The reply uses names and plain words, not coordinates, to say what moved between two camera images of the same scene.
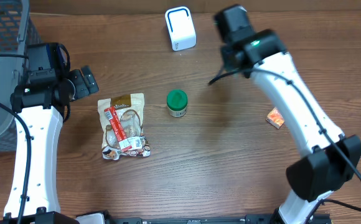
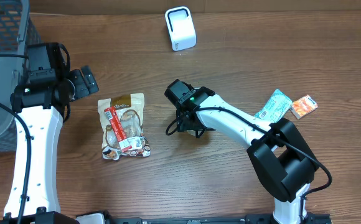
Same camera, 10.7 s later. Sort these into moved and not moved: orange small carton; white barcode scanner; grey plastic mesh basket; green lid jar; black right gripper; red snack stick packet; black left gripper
Moved: orange small carton; green lid jar; black right gripper
Not moved: red snack stick packet; white barcode scanner; grey plastic mesh basket; black left gripper
